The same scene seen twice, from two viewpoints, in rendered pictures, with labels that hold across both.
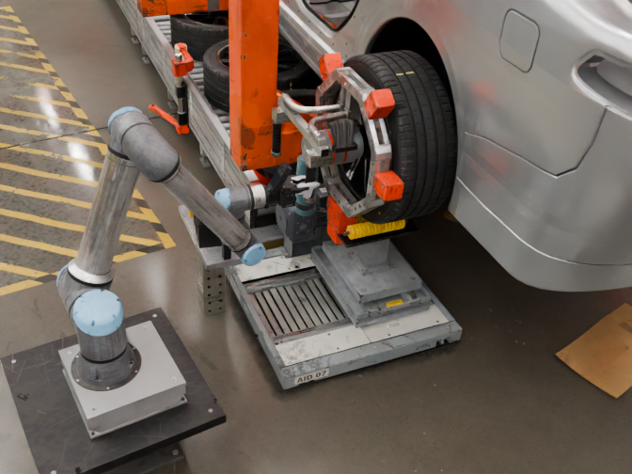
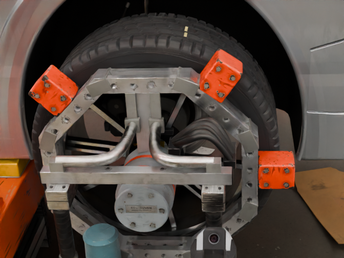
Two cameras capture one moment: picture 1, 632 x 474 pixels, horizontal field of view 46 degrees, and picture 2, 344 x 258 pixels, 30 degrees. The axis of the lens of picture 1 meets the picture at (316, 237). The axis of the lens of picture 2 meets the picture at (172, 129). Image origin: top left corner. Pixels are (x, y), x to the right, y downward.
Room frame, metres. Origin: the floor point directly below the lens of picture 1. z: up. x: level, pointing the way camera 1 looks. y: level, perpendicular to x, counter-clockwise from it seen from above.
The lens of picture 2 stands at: (1.71, 1.04, 1.71)
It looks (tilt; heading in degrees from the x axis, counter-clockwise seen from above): 28 degrees down; 303
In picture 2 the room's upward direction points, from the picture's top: 3 degrees counter-clockwise
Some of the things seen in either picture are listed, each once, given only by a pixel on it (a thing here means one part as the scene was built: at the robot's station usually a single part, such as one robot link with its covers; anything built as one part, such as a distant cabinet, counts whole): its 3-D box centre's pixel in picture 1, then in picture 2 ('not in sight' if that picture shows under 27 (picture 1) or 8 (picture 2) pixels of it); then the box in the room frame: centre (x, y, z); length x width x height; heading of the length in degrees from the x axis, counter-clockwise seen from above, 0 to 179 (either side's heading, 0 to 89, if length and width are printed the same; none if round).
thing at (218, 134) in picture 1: (188, 90); not in sight; (4.03, 0.83, 0.28); 2.47 x 0.09 x 0.22; 26
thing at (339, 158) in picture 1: (332, 147); (147, 186); (2.49, -0.04, 0.85); 0.21 x 0.14 x 0.14; 116
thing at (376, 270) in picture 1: (372, 244); not in sight; (2.59, -0.25, 0.32); 0.40 x 0.30 x 0.28; 26
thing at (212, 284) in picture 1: (211, 270); not in sight; (2.46, 0.44, 0.21); 0.10 x 0.10 x 0.42; 26
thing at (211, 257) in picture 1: (212, 232); not in sight; (2.43, 0.43, 0.44); 0.43 x 0.17 x 0.03; 26
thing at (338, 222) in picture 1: (349, 218); not in sight; (2.53, -0.13, 0.48); 0.16 x 0.12 x 0.17; 116
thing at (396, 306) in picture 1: (368, 276); not in sight; (2.59, -0.25, 0.13); 0.50 x 0.36 x 0.10; 26
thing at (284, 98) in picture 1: (312, 94); (95, 130); (2.55, 0.05, 1.03); 0.19 x 0.18 x 0.11; 116
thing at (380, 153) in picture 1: (349, 144); (150, 170); (2.52, -0.10, 0.85); 0.54 x 0.07 x 0.54; 26
